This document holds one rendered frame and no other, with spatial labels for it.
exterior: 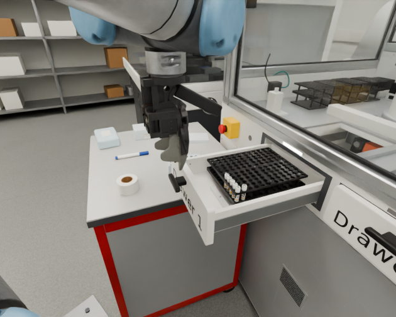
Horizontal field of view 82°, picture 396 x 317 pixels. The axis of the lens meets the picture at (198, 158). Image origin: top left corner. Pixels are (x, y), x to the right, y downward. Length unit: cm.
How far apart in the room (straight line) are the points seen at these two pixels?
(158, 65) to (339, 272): 66
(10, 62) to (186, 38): 399
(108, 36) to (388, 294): 71
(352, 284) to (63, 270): 145
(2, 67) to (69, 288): 328
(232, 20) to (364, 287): 64
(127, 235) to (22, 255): 115
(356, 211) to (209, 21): 50
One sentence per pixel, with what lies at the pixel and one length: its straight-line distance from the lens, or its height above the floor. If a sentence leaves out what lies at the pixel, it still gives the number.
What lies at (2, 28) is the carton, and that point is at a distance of 424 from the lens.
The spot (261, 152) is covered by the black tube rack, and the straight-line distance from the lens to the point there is 76.
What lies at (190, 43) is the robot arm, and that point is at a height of 123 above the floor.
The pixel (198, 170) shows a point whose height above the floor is 84.
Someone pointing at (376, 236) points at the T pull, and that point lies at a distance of 56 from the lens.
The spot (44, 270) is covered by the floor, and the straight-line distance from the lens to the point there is 174.
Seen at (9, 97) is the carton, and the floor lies 33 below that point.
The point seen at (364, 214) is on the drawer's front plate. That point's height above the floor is 91.
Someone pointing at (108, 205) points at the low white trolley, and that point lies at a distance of 78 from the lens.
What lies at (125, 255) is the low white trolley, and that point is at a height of 56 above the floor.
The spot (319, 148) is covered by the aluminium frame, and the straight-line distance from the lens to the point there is 66.
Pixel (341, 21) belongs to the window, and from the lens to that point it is 65.
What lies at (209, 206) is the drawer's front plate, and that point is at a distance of 48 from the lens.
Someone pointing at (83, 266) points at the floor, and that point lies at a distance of 166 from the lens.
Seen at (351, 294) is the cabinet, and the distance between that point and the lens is 76.
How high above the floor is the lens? 125
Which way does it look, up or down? 30 degrees down
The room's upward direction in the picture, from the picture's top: straight up
